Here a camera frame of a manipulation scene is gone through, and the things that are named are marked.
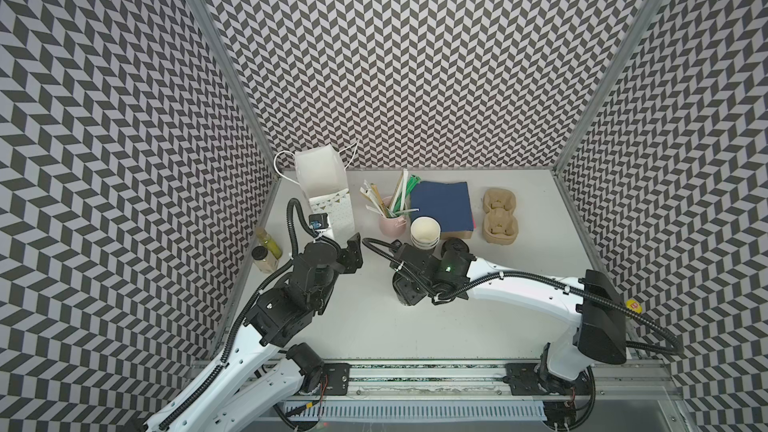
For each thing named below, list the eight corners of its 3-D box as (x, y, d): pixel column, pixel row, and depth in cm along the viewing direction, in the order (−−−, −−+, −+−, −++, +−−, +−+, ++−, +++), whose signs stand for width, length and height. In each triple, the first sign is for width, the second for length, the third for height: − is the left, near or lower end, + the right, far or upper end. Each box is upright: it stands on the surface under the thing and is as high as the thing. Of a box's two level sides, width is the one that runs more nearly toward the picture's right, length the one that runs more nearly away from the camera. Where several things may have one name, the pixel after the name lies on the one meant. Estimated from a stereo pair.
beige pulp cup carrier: (481, 243, 98) (485, 232, 93) (481, 197, 111) (485, 185, 106) (512, 248, 97) (519, 237, 92) (509, 201, 110) (514, 189, 105)
